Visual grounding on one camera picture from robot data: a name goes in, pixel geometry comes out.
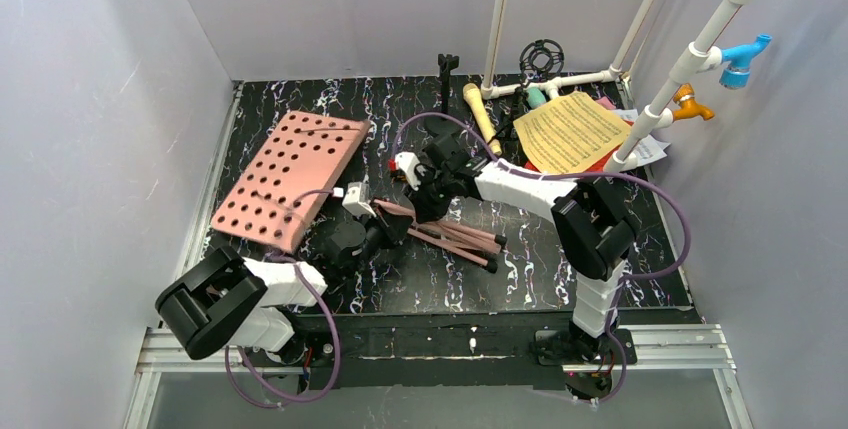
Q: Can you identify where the black microphone stand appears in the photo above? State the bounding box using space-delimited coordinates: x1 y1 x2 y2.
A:
424 53 460 137

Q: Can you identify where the cream yellow microphone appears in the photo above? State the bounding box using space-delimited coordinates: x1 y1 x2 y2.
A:
462 83 502 156

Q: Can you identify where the pink music stand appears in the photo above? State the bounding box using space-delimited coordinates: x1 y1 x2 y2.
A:
211 111 505 273

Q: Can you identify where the green microphone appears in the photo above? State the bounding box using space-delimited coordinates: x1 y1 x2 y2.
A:
524 87 548 109

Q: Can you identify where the yellow sheet music page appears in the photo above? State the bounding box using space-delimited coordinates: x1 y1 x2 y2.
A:
514 91 631 159

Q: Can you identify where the small black tripod stand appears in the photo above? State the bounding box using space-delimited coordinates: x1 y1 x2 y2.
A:
490 39 565 141

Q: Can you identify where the pink sheet music page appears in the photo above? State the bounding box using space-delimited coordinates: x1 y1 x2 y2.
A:
595 97 616 110

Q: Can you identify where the white sheet music page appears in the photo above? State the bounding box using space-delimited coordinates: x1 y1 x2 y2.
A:
613 109 670 171

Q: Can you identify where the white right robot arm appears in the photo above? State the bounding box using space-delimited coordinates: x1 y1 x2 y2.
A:
389 137 637 339

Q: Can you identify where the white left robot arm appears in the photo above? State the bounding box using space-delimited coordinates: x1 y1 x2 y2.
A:
154 210 414 360

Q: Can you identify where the orange pipe fitting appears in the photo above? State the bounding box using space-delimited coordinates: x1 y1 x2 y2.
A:
672 83 715 121

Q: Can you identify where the blue pipe fitting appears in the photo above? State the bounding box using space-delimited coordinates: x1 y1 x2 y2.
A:
719 34 772 90

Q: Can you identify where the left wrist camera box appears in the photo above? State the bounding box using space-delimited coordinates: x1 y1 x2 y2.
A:
342 182 376 218

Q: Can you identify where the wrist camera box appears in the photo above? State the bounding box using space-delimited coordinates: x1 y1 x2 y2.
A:
389 151 421 191
342 182 376 218

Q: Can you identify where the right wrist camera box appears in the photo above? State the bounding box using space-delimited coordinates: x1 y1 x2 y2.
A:
389 151 421 191

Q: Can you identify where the right robot arm base mount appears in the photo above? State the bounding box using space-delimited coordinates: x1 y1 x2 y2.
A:
529 326 638 405

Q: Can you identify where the aluminium rail frame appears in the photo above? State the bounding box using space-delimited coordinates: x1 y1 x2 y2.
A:
123 81 755 429

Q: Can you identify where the white PVC pipe frame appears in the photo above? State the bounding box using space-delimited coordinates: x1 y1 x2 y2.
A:
479 0 796 176

